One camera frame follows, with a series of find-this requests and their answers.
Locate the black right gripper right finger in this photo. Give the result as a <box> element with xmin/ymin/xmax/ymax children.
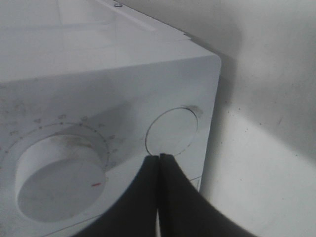
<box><xmin>159</xmin><ymin>154</ymin><xmax>249</xmax><ymax>237</ymax></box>

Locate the round white door button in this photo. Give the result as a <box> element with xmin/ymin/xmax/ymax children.
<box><xmin>145</xmin><ymin>107</ymin><xmax>198</xmax><ymax>156</ymax></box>

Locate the white timer knob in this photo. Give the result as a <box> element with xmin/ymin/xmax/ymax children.
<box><xmin>15</xmin><ymin>135</ymin><xmax>105</xmax><ymax>223</ymax></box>

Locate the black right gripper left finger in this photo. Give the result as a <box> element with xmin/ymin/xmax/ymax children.
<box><xmin>74</xmin><ymin>156</ymin><xmax>159</xmax><ymax>237</ymax></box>

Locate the white microwave oven body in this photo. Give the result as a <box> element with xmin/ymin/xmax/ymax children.
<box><xmin>0</xmin><ymin>0</ymin><xmax>221</xmax><ymax>237</ymax></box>

